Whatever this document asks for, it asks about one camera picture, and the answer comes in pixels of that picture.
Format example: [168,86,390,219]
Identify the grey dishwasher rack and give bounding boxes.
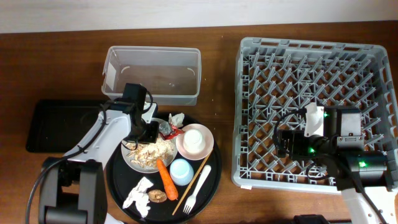
[231,37,397,194]

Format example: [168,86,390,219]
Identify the clear plastic bin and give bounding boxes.
[101,45,201,106]

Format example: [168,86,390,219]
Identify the black rectangular tray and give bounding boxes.
[25,100,105,153]

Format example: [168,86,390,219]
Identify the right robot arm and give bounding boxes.
[272,103,397,223]

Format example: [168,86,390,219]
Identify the red snack wrapper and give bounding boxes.
[159,125,184,140]

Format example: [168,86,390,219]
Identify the brown mushroom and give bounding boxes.
[148,189,168,203]

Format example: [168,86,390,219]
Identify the white napkin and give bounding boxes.
[169,113,185,128]

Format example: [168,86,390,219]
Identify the white cup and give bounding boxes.
[183,129,205,154]

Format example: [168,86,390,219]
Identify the light blue cup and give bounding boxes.
[170,159,193,186]

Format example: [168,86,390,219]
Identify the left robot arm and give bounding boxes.
[33,83,159,223]

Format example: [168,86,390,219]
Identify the pink saucer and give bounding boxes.
[175,123,214,161]

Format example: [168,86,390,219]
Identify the black round tray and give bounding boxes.
[106,112,223,224]

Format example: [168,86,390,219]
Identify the wooden chopstick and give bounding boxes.
[172,150,212,215]

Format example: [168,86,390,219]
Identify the orange carrot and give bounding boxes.
[156,159,178,201]

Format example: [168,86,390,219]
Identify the white tissue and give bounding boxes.
[123,177,154,218]

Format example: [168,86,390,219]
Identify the grey plate with food scraps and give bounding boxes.
[121,134,178,173]

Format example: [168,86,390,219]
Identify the white plastic fork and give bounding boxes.
[183,165,211,214]

